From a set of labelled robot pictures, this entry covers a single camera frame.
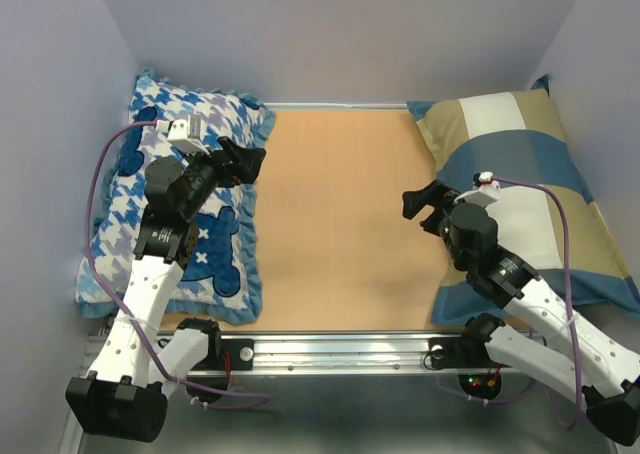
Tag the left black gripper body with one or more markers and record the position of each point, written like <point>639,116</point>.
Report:
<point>221,176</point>

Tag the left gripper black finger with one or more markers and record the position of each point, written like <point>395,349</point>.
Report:
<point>243,172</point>
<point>249,158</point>

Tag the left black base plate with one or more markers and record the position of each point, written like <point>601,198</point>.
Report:
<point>235,356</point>

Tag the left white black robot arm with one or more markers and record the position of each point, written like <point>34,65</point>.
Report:
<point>126,390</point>

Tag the blue tan white patchwork pillow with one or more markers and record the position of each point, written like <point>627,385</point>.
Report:
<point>545,213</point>

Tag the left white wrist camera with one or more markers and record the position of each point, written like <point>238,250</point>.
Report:
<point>184,133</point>

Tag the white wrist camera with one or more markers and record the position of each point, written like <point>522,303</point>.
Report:
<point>485,191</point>
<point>184,133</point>

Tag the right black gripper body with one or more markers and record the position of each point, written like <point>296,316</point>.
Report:
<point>445,203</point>

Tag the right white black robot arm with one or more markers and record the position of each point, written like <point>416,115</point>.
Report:
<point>576,359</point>

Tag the aluminium table frame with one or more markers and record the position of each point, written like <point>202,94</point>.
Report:
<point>336,256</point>

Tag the blue houndstooth bear pillow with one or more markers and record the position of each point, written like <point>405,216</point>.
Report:
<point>221,278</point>

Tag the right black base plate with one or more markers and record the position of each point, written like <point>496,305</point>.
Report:
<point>455,353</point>

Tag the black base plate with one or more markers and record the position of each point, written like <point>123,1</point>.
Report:
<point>235,356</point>
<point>455,353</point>

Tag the aluminium mounting rail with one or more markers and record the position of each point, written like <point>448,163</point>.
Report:
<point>337,353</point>

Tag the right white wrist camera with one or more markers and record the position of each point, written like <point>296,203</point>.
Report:
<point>485,191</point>

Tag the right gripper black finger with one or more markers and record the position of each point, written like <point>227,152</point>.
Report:
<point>432,222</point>
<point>414,201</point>

